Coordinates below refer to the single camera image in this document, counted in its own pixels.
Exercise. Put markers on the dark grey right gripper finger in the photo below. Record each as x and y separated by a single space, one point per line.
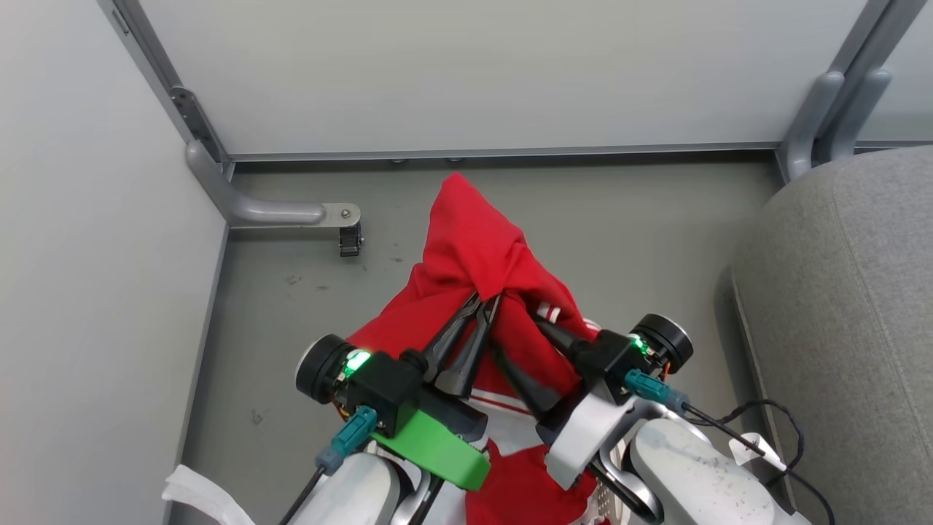
525 386
565 341

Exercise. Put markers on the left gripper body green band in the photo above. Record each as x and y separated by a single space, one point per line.
437 448

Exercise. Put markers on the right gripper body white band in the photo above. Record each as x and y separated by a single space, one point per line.
587 437

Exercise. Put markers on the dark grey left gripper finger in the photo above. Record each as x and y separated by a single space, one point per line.
452 339
474 357

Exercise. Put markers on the red garment with white stripes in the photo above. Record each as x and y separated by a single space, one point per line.
474 240

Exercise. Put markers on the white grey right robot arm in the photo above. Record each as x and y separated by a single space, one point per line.
692 474

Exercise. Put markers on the white basket liner cloth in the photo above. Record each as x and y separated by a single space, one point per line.
208 499

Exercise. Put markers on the black round right motor housing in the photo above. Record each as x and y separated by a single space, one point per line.
667 339

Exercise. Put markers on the black round motor housing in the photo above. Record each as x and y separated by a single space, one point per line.
667 339
321 368

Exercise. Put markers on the black round left motor housing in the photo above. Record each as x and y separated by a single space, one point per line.
321 368

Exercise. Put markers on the small black caster wheel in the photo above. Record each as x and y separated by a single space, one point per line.
350 239

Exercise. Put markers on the grey partition foot with plate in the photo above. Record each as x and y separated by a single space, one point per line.
270 211

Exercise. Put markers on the grey upholstered sofa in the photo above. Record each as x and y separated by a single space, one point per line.
845 321

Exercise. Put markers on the grey partition support foot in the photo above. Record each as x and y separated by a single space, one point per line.
809 124
856 109

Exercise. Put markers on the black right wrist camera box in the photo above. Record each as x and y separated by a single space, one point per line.
609 361

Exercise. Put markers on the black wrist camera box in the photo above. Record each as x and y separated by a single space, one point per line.
609 361
383 386

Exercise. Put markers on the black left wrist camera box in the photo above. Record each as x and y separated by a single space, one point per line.
383 386

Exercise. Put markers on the aluminium partition bottom rail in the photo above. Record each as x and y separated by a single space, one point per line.
503 152

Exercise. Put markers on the aluminium partition corner post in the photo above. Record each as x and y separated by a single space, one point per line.
164 80

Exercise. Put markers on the aluminium partition double post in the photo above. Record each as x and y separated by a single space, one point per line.
871 36

